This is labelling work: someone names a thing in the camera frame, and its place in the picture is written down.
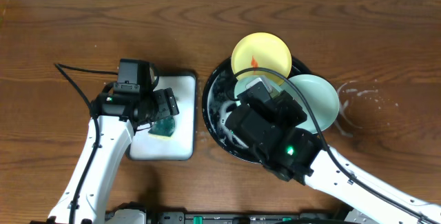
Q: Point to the white rectangular sponge tray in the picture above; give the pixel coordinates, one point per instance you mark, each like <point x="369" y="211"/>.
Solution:
<point x="180" y="146"/>

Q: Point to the light green plate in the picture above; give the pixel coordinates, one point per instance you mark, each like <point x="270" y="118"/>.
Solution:
<point x="240" y="86"/>
<point x="321" y="97"/>

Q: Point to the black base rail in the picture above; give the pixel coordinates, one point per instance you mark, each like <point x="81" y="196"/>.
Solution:
<point x="205" y="218"/>

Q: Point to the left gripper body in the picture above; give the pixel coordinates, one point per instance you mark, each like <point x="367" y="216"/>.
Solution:
<point x="165" y="103"/>

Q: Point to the green sponge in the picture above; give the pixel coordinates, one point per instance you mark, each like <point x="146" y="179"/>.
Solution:
<point x="163" y="128"/>

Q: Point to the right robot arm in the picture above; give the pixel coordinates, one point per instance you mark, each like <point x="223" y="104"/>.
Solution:
<point x="307" y="158"/>

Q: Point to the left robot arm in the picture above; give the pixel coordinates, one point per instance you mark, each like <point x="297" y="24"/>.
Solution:
<point x="122" y="122"/>

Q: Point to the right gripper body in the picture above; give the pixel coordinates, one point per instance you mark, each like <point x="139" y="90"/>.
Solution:
<point x="290" y="116"/>

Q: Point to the yellow plate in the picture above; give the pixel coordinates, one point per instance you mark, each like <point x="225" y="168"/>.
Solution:
<point x="262" y="50"/>

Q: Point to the round black tray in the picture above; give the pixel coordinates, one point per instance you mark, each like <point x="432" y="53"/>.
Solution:
<point x="216" y="107"/>

